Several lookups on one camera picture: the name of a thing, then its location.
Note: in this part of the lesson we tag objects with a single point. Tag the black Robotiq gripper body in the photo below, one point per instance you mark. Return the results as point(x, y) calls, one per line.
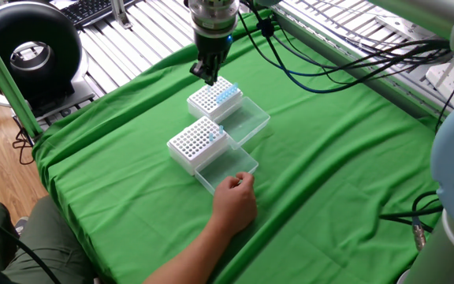
point(213, 47)

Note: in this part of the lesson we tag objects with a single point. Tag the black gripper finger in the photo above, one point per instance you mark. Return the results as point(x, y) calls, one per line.
point(198, 70)
point(213, 71)

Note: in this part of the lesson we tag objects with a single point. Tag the white pipette tip rack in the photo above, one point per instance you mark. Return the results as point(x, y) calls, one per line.
point(207, 98)
point(183, 152)

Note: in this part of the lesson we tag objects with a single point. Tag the clear plastic rack lid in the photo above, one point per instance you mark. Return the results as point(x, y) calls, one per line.
point(227, 165)
point(246, 120)

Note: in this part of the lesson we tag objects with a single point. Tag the person's bare forearm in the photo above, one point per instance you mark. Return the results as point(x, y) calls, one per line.
point(187, 260)

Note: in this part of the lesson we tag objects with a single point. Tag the person's hand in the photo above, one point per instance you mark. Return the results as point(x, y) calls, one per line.
point(235, 205)

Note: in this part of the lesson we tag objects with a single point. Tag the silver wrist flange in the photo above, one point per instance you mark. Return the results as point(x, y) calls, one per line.
point(213, 16)

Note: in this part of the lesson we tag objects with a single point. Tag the grey device stand base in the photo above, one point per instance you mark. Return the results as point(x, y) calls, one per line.
point(81, 94)

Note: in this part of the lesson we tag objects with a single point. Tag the black computer keyboard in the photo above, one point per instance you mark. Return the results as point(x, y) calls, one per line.
point(85, 10)

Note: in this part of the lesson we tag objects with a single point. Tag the green table cloth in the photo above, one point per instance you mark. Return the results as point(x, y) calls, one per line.
point(290, 189)

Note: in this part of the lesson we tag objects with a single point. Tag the grey trouser leg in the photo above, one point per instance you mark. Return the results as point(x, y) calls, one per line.
point(53, 244)

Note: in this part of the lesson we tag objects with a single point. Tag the white power strip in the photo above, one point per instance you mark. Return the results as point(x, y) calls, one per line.
point(443, 79)

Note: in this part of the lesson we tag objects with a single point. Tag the grey sneaker shoe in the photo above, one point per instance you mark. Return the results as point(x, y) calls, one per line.
point(20, 225)

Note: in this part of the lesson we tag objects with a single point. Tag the small metal bracket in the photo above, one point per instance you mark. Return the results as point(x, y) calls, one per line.
point(120, 16)

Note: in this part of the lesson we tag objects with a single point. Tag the grey aluminium frame rail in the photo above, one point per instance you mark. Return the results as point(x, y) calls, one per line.
point(369, 84)

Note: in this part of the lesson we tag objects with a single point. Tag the green tinted aluminium post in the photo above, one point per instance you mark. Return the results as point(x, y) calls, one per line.
point(4, 75)

